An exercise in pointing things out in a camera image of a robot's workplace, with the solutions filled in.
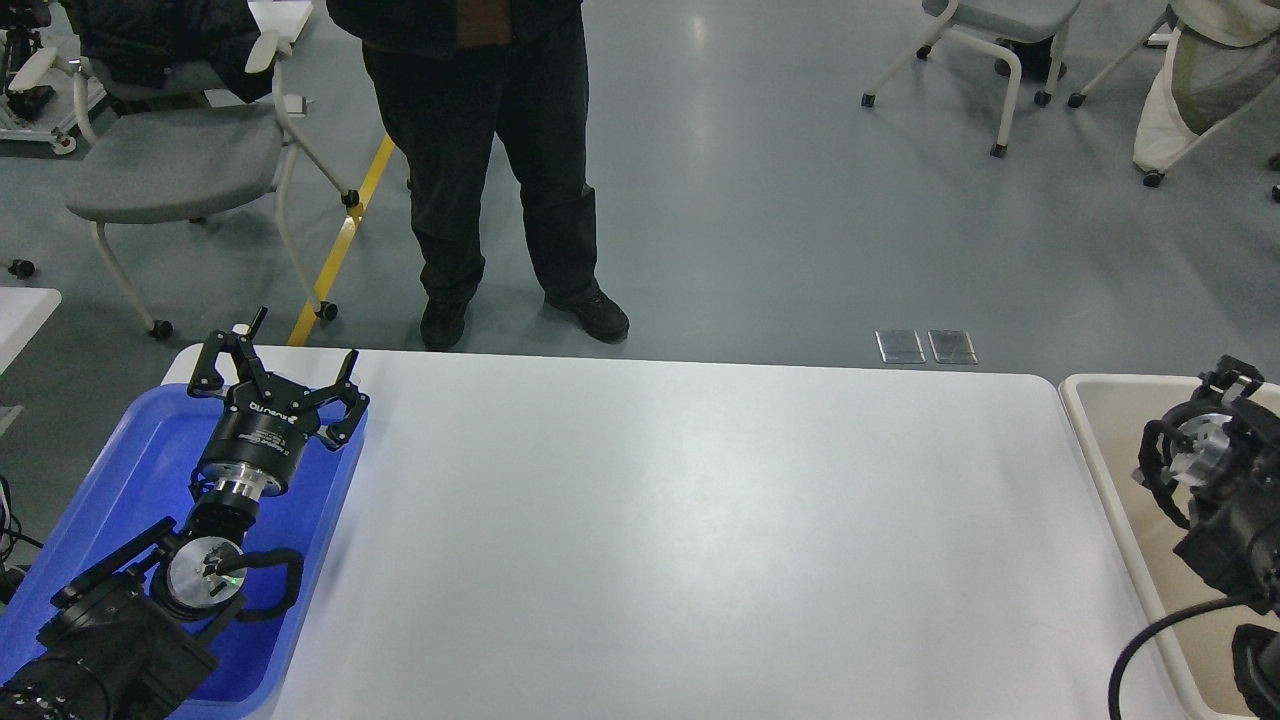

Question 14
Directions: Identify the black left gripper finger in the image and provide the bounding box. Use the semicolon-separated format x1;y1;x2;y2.
188;306;271;404
300;348;370;451

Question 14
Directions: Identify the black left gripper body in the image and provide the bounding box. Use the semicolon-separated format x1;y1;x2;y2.
192;375;319;498

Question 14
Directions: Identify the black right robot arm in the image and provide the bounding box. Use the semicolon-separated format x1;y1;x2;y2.
1107;355;1279;719

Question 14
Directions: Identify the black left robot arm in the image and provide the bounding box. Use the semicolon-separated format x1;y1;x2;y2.
3;313;370;719

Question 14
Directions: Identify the blue plastic tray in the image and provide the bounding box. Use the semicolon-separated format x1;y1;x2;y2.
1;384;365;719

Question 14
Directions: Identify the white side table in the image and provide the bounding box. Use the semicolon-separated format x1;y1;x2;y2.
1;286;61;373

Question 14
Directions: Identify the grey chair with jacket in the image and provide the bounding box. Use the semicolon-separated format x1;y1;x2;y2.
10;1;361;340

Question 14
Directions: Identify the person in black trousers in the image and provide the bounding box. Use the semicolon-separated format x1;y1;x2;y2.
325;0;631;352

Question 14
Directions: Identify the metal floor socket plate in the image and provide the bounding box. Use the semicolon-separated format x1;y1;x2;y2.
876;329;925;365

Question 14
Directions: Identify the beige plastic bin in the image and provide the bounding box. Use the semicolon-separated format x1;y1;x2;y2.
1059;373;1277;719

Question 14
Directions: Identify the grey chair top right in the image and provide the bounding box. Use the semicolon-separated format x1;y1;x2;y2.
861;1;1080;158

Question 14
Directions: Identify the chair with white bag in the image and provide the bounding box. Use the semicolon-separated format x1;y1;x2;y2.
1068;1;1279;188

